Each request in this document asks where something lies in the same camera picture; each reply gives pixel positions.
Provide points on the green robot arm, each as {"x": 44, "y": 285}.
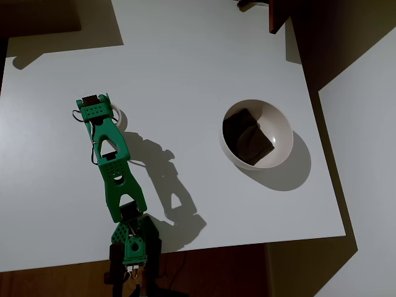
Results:
{"x": 116, "y": 173}

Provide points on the dark furniture block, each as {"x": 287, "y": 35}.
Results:
{"x": 37, "y": 15}

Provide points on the black table clamp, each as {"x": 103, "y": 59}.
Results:
{"x": 115, "y": 266}
{"x": 153, "y": 256}

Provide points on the white round bowl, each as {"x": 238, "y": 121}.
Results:
{"x": 278, "y": 123}

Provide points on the reddish brown wooden board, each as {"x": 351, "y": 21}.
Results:
{"x": 275, "y": 15}

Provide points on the white tape roll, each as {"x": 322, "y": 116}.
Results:
{"x": 119, "y": 117}

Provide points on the black folded cloth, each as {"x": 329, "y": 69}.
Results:
{"x": 244, "y": 136}

